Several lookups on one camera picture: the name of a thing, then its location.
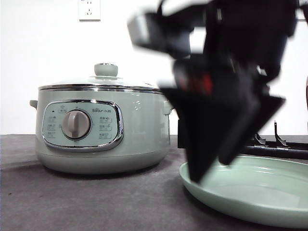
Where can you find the glass steamer lid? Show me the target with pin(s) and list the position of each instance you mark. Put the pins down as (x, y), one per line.
(105, 78)

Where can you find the black dish rack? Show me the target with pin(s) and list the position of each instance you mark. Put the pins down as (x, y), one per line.
(258, 146)

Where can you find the left white wall socket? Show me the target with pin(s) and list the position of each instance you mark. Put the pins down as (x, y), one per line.
(89, 10)

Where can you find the green plate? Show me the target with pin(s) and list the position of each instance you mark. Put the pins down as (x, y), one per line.
(260, 189)

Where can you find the right white wall socket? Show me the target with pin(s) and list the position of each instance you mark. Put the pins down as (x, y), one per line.
(299, 14)

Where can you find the dark brown object at edge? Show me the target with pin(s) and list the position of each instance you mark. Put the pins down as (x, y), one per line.
(307, 103)

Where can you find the green electric steamer pot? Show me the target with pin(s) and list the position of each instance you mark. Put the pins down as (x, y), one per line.
(101, 133)

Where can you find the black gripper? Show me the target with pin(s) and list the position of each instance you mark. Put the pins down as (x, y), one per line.
(213, 37)

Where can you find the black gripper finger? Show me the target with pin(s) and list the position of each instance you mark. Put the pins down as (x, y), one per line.
(209, 108)
(250, 123)

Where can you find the white wall socket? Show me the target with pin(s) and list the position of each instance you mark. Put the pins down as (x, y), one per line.
(89, 10)
(299, 14)

